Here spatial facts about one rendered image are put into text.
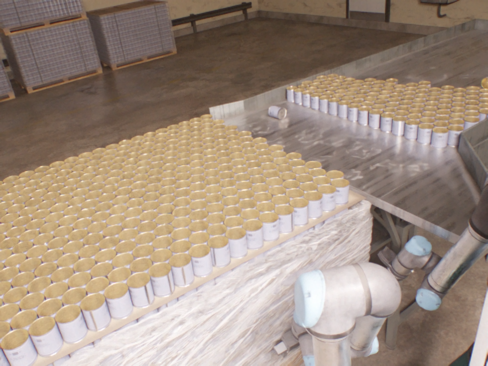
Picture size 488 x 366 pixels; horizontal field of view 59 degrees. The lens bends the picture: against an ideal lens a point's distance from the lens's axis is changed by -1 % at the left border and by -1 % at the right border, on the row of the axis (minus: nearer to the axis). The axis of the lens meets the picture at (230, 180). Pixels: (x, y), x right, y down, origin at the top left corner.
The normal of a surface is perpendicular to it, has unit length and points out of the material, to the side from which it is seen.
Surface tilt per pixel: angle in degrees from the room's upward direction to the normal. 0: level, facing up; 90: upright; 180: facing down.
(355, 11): 90
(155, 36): 92
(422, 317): 0
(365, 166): 0
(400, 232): 90
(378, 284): 43
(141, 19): 92
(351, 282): 25
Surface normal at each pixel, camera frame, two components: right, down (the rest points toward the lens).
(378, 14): -0.82, 0.36
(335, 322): 0.03, 0.33
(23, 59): 0.55, 0.38
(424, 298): -0.56, 0.47
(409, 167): -0.12, -0.86
